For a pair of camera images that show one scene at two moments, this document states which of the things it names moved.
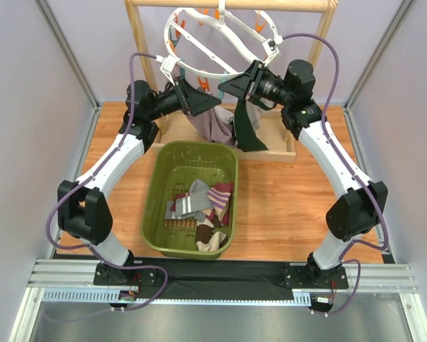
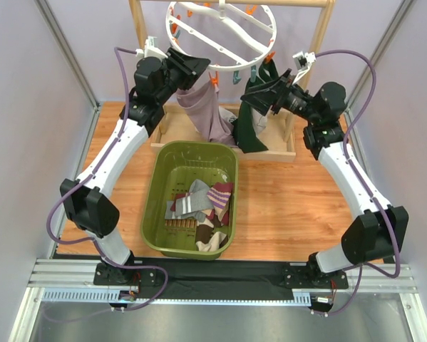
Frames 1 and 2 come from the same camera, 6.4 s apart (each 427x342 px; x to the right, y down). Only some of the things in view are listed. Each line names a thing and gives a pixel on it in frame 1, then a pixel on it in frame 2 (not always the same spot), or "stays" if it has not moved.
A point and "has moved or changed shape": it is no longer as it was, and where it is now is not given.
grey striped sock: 192,205 stays
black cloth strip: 214,278 stays
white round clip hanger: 168,63 has moved or changed shape
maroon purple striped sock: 219,195 stays
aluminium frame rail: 66,280 stays
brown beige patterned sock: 206,239 stays
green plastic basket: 169,167 stays
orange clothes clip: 204,85 to 214,80
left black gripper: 182,96 to 184,68
